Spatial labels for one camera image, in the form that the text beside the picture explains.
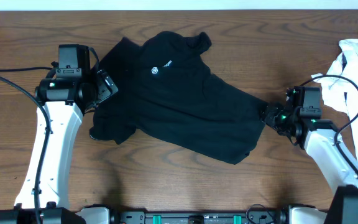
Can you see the black polo shirt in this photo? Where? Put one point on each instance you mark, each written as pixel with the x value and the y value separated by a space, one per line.
pixel 168 92

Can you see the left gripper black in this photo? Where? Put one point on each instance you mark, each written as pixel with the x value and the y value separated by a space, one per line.
pixel 102 91

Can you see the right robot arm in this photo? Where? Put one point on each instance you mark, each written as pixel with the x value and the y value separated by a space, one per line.
pixel 321 140

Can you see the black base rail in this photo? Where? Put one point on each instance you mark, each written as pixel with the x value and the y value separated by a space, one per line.
pixel 255 214

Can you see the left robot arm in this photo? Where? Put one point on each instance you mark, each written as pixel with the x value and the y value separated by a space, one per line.
pixel 62 99

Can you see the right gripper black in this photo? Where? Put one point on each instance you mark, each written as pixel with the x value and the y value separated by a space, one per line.
pixel 268 116

